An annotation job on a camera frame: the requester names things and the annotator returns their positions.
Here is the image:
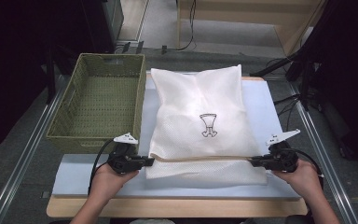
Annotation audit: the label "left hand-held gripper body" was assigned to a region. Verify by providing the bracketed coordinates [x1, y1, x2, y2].
[106, 132, 141, 175]

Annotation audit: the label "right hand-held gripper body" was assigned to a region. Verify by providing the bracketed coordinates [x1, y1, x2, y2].
[265, 128, 302, 174]

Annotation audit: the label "green woven basket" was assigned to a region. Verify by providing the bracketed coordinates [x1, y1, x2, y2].
[45, 52, 147, 156]

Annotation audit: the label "white mesh laundry bag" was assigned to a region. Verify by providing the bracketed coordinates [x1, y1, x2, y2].
[145, 63, 269, 187]

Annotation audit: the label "person's left hand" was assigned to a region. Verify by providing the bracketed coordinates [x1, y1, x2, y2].
[89, 164, 140, 203]

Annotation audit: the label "person's right hand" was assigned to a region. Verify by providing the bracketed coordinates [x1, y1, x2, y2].
[271, 160, 324, 201]

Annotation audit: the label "pale blue table mat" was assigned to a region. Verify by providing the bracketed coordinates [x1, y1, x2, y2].
[51, 76, 303, 199]

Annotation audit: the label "person's grey trousers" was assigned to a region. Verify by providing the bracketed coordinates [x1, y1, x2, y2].
[130, 218, 175, 224]

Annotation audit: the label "light wooden table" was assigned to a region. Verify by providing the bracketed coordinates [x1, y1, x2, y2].
[46, 72, 309, 218]

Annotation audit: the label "black metal stand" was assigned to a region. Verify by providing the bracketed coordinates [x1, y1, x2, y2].
[250, 46, 316, 112]

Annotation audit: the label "black stand leg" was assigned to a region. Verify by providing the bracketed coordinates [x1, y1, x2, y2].
[45, 46, 58, 105]

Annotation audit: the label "dark cabinet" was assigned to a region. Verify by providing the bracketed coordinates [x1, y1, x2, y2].
[80, 0, 125, 54]

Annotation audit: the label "light wooden shelf unit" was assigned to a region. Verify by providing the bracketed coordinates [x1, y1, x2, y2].
[176, 0, 327, 57]

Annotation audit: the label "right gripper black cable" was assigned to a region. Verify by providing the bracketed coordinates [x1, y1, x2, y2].
[287, 147, 324, 180]

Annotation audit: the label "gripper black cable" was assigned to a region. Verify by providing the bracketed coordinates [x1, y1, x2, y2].
[88, 138, 117, 196]
[287, 147, 324, 180]

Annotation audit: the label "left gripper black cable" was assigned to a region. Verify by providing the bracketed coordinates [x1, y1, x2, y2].
[88, 138, 117, 196]

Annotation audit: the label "metal floor rail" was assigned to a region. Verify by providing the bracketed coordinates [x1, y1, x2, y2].
[287, 81, 358, 224]
[0, 74, 73, 224]

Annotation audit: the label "black floor cables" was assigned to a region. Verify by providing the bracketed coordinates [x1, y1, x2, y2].
[273, 92, 302, 132]

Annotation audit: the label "black hanging cable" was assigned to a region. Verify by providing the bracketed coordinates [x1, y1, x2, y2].
[176, 0, 198, 52]

